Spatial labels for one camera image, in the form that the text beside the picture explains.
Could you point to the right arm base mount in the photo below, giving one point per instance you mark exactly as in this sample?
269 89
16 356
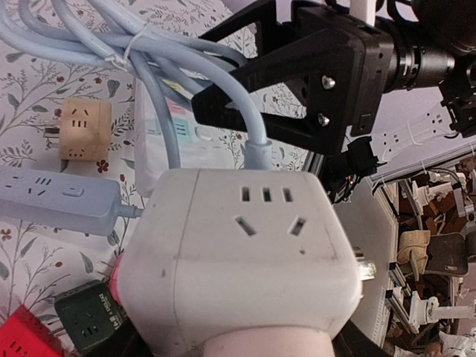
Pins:
344 171

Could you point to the white colourful power strip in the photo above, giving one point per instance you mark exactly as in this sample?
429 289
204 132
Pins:
185 141

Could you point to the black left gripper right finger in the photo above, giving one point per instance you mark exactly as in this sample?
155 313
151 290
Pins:
352 342

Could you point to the dark green cube socket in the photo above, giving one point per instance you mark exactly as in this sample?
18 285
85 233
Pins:
89 314

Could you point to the yellow cube socket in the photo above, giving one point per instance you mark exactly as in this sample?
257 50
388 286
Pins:
84 129

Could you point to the floral table cloth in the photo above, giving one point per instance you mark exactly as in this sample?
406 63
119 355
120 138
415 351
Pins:
37 261

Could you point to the pink plug adapter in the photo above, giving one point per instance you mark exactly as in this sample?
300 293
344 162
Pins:
113 282

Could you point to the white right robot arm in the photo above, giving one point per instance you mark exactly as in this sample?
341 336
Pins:
436 50

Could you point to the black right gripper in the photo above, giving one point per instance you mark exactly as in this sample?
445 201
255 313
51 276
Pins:
325 73

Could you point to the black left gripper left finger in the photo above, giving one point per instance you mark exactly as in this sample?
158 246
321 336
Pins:
125 342

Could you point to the blue power strip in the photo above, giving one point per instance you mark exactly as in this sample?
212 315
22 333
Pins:
68 202

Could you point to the red cube socket adapter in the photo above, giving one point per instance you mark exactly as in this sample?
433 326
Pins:
23 335

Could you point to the white plug block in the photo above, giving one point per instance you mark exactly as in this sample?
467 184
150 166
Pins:
239 263

